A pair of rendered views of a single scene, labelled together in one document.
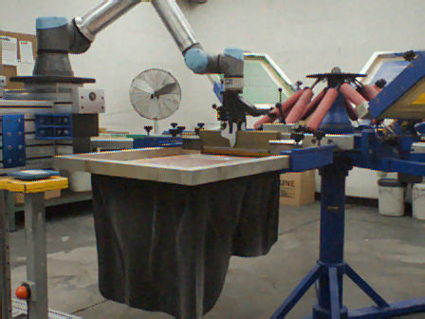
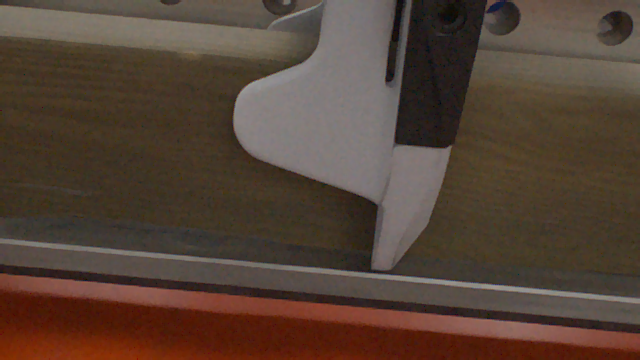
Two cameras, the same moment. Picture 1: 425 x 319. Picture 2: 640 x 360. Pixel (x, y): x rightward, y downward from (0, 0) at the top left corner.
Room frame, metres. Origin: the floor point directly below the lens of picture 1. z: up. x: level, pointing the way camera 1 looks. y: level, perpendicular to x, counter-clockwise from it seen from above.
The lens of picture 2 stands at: (1.71, 0.05, 1.13)
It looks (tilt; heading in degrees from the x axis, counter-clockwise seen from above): 29 degrees down; 322
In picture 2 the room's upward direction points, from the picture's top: 5 degrees clockwise
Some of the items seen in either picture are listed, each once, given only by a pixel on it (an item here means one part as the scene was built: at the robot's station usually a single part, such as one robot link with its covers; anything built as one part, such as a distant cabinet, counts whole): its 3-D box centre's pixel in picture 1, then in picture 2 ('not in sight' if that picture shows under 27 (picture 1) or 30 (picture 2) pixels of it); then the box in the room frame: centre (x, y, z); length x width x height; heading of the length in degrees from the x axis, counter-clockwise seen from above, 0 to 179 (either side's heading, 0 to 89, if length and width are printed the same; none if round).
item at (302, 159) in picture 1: (307, 157); not in sight; (1.70, -0.33, 0.98); 0.30 x 0.05 x 0.07; 142
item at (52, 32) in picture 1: (53, 32); not in sight; (1.92, 0.60, 1.42); 0.13 x 0.12 x 0.14; 165
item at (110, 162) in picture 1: (202, 158); not in sight; (1.69, 0.03, 0.97); 0.79 x 0.58 x 0.04; 142
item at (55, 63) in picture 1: (53, 64); not in sight; (1.91, 0.60, 1.31); 0.15 x 0.15 x 0.10
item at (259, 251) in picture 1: (242, 237); not in sight; (1.52, -0.09, 0.74); 0.46 x 0.04 x 0.42; 142
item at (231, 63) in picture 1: (232, 63); not in sight; (1.87, -0.08, 1.31); 0.09 x 0.08 x 0.11; 75
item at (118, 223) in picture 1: (140, 243); not in sight; (1.46, 0.22, 0.74); 0.45 x 0.03 x 0.43; 52
